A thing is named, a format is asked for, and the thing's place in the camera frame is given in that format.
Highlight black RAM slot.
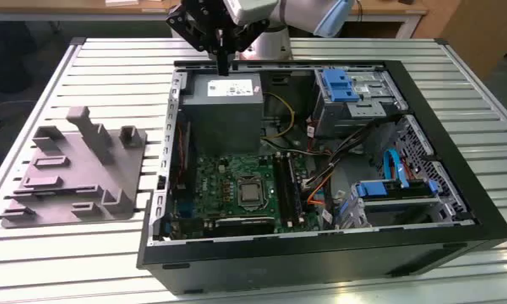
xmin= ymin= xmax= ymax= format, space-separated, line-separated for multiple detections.
xmin=274 ymin=152 xmax=294 ymax=225
xmin=281 ymin=152 xmax=301 ymax=223

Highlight light grey wrist camera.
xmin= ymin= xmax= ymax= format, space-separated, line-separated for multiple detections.
xmin=223 ymin=0 xmax=281 ymax=26

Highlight yellow wire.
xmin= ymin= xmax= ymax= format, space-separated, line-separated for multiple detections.
xmin=262 ymin=91 xmax=297 ymax=140

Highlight orange wire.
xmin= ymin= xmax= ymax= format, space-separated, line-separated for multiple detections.
xmin=306 ymin=186 xmax=329 ymax=206

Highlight grey power supply unit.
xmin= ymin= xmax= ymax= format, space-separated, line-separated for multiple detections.
xmin=182 ymin=73 xmax=266 ymax=156

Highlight wooden desk white legs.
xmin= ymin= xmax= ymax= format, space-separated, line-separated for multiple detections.
xmin=0 ymin=0 xmax=430 ymax=39

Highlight silver disk bay cage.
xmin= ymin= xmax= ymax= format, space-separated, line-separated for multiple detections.
xmin=336 ymin=182 xmax=466 ymax=229

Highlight silver drive cage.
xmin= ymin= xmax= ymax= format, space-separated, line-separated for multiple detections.
xmin=313 ymin=68 xmax=410 ymax=137

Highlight green motherboard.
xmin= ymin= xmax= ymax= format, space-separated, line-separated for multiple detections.
xmin=193 ymin=151 xmax=322 ymax=237

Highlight blue SATA cable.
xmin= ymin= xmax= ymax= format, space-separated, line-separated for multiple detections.
xmin=382 ymin=148 xmax=410 ymax=190

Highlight hard disk in blue carrier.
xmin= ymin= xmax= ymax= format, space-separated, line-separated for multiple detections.
xmin=354 ymin=179 xmax=441 ymax=200

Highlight CPU socket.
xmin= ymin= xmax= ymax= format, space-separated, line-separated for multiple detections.
xmin=234 ymin=174 xmax=268 ymax=211

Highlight black graphics card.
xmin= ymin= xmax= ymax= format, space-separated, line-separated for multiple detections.
xmin=214 ymin=215 xmax=277 ymax=237

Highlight wooden cabinet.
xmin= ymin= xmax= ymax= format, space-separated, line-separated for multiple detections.
xmin=414 ymin=0 xmax=507 ymax=82

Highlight black cable bundle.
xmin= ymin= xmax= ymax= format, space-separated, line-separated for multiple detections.
xmin=304 ymin=115 xmax=402 ymax=194

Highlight grey parts rack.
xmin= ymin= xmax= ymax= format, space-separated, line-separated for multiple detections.
xmin=2 ymin=106 xmax=149 ymax=229

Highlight blue plastic drive latch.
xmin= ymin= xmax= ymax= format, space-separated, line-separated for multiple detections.
xmin=325 ymin=68 xmax=361 ymax=103

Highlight black chair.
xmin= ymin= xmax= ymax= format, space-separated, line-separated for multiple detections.
xmin=0 ymin=21 xmax=39 ymax=94

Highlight black PC case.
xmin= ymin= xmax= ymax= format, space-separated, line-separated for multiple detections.
xmin=135 ymin=59 xmax=507 ymax=297

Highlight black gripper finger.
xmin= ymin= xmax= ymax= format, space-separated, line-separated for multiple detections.
xmin=223 ymin=19 xmax=270 ymax=76
xmin=165 ymin=6 xmax=225 ymax=76

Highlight silver CPU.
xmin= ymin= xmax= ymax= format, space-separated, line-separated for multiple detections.
xmin=238 ymin=182 xmax=264 ymax=203

